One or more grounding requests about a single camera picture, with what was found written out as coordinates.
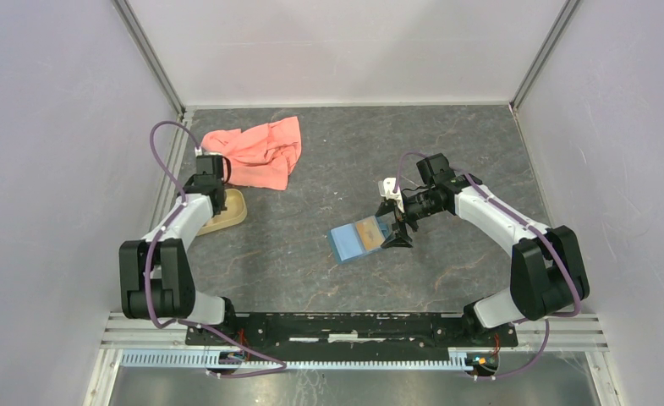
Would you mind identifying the gold credit card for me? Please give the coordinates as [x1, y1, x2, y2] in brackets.
[354, 217, 386, 252]

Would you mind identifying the blue card holder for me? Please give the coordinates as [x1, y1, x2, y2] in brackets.
[327, 217, 390, 265]

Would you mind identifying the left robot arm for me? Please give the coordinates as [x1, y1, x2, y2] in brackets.
[118, 154, 239, 345]

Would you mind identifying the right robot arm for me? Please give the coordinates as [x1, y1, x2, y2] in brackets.
[376, 154, 590, 345]

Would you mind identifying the gold oval tray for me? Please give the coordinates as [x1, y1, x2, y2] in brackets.
[197, 189, 248, 236]

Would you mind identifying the pink crumpled cloth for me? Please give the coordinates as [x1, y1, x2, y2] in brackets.
[201, 116, 302, 190]

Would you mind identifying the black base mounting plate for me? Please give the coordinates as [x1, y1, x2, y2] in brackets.
[219, 312, 519, 362]

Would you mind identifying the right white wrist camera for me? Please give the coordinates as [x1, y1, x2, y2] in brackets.
[378, 178, 404, 212]

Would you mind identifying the aluminium frame rail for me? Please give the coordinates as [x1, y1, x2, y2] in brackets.
[85, 312, 623, 405]

